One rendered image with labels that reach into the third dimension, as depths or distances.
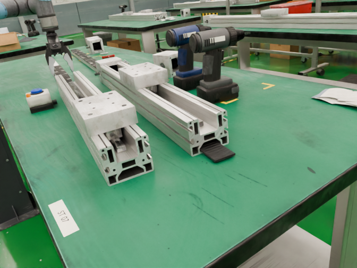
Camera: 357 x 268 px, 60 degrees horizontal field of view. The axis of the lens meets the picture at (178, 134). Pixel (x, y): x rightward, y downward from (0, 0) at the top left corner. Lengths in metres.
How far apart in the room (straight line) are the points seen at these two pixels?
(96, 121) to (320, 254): 0.92
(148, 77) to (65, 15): 11.87
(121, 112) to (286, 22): 1.89
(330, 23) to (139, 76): 1.56
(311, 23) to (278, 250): 1.54
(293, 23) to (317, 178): 1.86
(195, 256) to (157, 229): 0.08
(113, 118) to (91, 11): 12.43
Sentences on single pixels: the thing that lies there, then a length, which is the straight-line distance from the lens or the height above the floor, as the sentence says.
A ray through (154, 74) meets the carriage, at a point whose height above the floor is 0.90.
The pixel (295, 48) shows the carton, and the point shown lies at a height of 0.14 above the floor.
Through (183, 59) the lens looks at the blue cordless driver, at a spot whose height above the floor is 0.89.
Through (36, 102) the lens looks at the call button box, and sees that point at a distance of 1.22.
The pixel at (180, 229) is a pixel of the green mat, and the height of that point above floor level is 0.78.
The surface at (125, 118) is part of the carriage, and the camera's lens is 0.67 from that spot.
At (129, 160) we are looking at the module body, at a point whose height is 0.81.
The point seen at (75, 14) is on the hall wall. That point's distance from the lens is 12.87.
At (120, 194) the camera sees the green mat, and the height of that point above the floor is 0.78.
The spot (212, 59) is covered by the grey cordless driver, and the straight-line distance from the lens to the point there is 0.96.
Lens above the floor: 1.12
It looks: 25 degrees down
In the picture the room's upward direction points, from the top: 8 degrees counter-clockwise
